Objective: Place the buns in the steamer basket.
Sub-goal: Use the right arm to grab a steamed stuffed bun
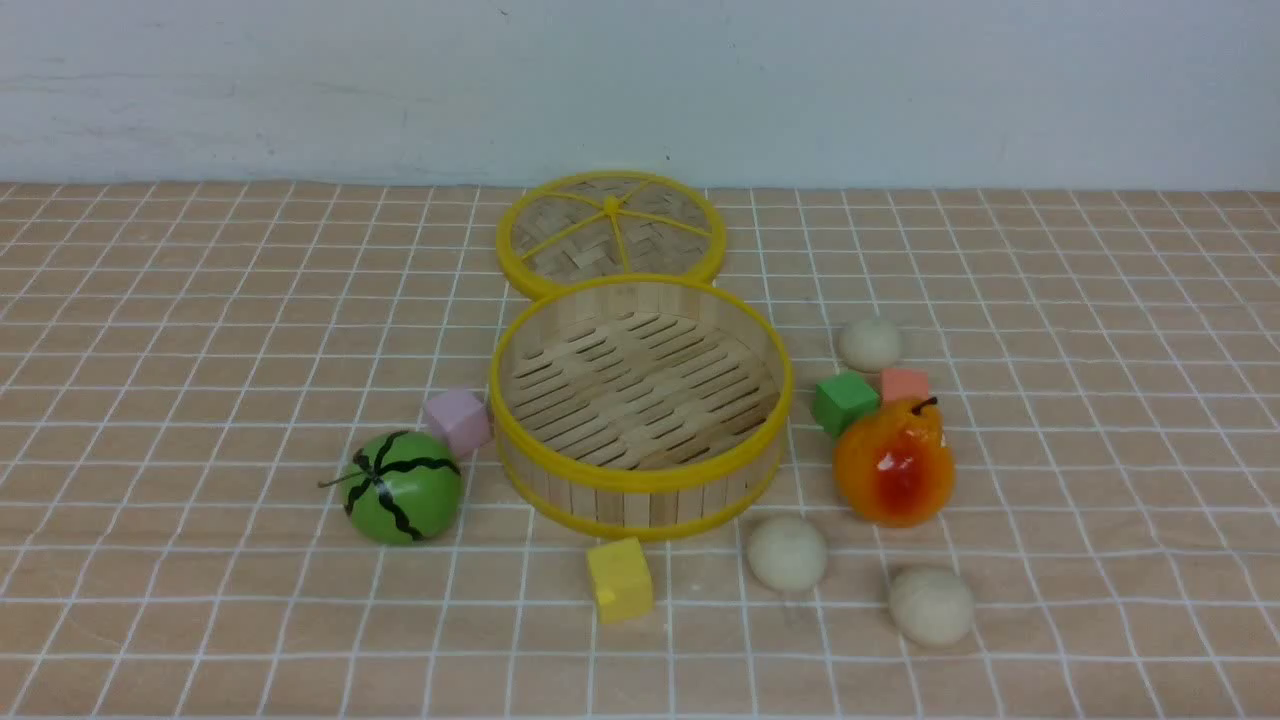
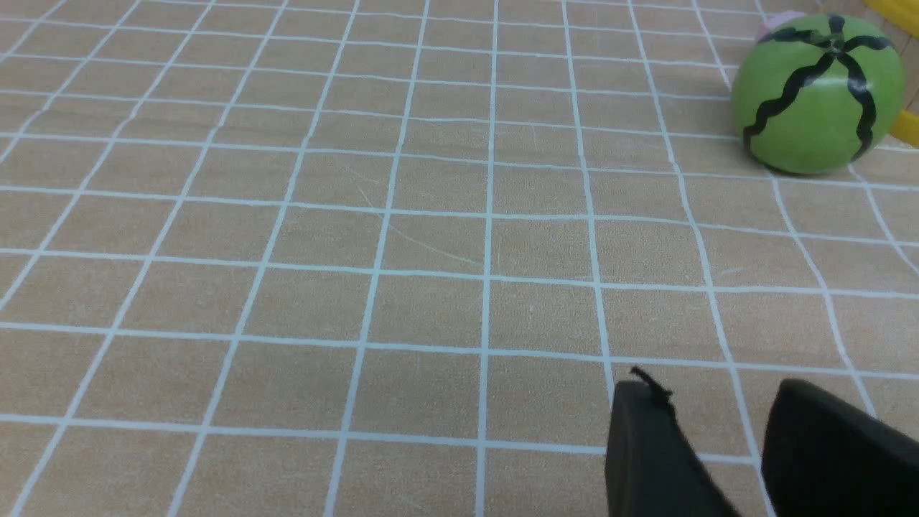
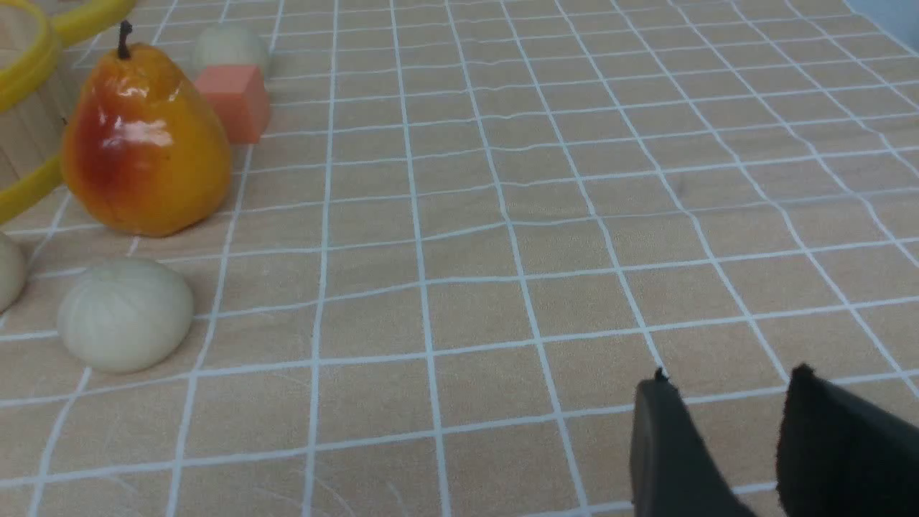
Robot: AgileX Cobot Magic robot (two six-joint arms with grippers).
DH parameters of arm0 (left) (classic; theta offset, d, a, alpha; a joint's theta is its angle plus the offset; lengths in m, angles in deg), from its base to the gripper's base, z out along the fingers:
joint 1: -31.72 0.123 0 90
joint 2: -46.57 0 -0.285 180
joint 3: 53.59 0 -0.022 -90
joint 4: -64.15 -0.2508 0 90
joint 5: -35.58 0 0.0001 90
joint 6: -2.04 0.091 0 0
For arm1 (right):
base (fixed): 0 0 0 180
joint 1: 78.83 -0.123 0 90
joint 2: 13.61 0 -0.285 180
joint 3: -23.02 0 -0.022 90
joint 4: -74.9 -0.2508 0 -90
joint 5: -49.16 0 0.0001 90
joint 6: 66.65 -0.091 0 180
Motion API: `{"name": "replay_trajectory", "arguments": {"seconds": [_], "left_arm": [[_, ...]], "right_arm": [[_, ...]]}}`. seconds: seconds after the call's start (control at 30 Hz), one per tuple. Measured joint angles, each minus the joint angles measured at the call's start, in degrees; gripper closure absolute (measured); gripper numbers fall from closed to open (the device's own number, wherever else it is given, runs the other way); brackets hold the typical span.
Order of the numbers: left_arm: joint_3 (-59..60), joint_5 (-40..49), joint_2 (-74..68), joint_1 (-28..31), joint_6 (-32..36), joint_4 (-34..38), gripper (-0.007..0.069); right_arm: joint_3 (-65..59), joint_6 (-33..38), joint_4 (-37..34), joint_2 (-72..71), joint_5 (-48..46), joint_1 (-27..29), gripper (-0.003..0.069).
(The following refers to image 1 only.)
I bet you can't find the yellow cube block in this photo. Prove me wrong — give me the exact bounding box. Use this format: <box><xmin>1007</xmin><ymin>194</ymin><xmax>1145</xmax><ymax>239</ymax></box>
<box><xmin>586</xmin><ymin>537</ymin><xmax>654</xmax><ymax>624</ymax></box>

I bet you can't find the white bun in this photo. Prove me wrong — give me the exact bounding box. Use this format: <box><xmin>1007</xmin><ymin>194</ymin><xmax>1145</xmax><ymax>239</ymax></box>
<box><xmin>835</xmin><ymin>316</ymin><xmax>902</xmax><ymax>373</ymax></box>
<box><xmin>888</xmin><ymin>566</ymin><xmax>977</xmax><ymax>648</ymax></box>
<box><xmin>745</xmin><ymin>516</ymin><xmax>828</xmax><ymax>593</ymax></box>

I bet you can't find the green toy watermelon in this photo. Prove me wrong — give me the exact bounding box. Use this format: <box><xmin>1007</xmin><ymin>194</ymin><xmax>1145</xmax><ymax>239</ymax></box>
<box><xmin>317</xmin><ymin>429</ymin><xmax>463</xmax><ymax>544</ymax></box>

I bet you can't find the checkered orange tablecloth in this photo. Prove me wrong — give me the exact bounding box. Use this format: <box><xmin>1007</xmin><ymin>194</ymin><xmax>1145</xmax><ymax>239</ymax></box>
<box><xmin>1</xmin><ymin>183</ymin><xmax>1279</xmax><ymax>719</ymax></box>

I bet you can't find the pink cube block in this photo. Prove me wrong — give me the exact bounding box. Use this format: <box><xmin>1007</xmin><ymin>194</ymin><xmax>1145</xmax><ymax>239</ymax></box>
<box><xmin>422</xmin><ymin>389</ymin><xmax>493</xmax><ymax>457</ymax></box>

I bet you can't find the bamboo steamer tray yellow rim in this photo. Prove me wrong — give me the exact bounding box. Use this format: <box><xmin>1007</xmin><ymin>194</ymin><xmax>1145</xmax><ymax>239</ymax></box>
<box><xmin>489</xmin><ymin>274</ymin><xmax>795</xmax><ymax>542</ymax></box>

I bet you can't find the salmon cube block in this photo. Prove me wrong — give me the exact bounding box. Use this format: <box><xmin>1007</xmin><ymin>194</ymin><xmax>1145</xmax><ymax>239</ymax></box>
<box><xmin>879</xmin><ymin>366</ymin><xmax>932</xmax><ymax>404</ymax></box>

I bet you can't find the green cube block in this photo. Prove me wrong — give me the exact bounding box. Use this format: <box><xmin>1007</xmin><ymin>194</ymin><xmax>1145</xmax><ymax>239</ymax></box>
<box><xmin>810</xmin><ymin>372</ymin><xmax>881</xmax><ymax>439</ymax></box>

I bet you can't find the orange toy peach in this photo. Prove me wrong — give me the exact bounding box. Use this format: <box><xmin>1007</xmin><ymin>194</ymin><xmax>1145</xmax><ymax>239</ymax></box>
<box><xmin>832</xmin><ymin>396</ymin><xmax>957</xmax><ymax>528</ymax></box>

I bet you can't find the bamboo steamer lid yellow rim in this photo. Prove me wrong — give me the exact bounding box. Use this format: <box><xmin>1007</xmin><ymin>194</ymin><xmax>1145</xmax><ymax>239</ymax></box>
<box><xmin>495</xmin><ymin>170</ymin><xmax>727</xmax><ymax>299</ymax></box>

